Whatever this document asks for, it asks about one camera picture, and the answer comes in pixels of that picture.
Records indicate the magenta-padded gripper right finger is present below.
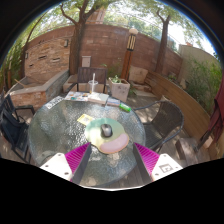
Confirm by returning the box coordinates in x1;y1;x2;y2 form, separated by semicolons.
133;142;184;185

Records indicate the white book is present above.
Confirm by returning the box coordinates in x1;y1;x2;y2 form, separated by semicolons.
87;92;110;105

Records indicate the curved wooden bench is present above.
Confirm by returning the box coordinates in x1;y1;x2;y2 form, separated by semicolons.
144;69;214;161

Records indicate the white square planter with plant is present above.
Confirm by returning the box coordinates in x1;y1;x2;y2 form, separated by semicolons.
108;74;131;103

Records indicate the small green bottle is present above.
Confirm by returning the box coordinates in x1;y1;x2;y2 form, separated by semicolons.
119;102;132;113

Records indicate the dark slatted wooden chair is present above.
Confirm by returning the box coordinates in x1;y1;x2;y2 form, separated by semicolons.
69;66;108;94

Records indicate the white licence plate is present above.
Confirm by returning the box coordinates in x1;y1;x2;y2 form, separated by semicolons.
44;95;65;110

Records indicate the grey wall utility box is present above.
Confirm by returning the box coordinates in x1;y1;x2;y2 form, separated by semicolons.
81;55;92;68

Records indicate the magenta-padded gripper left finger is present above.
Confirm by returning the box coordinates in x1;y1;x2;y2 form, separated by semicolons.
39;142;93;185

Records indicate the stone raised garden bed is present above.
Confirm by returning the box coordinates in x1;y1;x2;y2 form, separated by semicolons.
9;69;70;109

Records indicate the black folding chair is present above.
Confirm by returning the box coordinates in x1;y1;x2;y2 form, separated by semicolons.
0;94;36;164

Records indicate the yellow printed card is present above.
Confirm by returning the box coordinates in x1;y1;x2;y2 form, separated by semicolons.
76;113;95;127

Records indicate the thick tree trunk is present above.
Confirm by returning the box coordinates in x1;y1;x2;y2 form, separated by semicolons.
59;0;101;76

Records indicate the wooden garden lamp post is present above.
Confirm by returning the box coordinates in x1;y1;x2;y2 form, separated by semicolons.
120;27;139;81

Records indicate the slim tree trunk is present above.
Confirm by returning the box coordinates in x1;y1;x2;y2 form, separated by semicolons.
154;8;173;74

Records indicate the beige stone block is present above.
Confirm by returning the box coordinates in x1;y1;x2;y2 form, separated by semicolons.
128;65;149;85

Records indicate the dark red folded umbrella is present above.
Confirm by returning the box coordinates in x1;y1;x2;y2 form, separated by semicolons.
199;74;224;151

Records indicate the dark grey computer mouse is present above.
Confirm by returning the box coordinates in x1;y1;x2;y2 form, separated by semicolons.
100;123;114;138

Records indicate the blue booklet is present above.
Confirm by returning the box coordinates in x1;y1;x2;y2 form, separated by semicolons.
105;97;122;108

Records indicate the clear plastic cup with straw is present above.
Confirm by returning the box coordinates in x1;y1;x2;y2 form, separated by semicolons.
87;72;99;94

